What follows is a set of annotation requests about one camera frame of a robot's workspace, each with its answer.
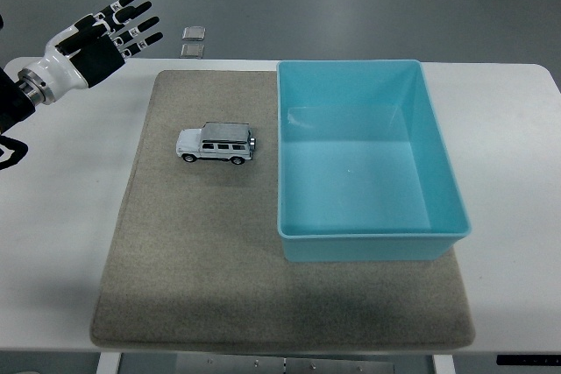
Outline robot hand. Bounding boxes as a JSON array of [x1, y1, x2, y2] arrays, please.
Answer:
[[42, 0, 165, 98]]

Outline white toy car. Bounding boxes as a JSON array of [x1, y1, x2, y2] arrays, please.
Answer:
[[175, 121, 258, 166]]

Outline blue plastic box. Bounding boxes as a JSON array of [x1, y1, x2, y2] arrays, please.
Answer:
[[275, 59, 472, 264]]

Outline grey-brown table mat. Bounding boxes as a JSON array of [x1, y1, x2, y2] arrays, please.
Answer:
[[89, 69, 477, 354]]

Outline white table leg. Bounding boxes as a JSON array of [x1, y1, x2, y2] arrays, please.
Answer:
[[431, 354, 458, 374], [95, 352, 122, 374]]

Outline grey metal plate with screws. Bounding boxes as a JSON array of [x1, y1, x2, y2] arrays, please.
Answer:
[[174, 354, 395, 374]]

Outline black table control panel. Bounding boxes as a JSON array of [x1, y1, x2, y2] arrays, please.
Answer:
[[495, 354, 561, 367]]

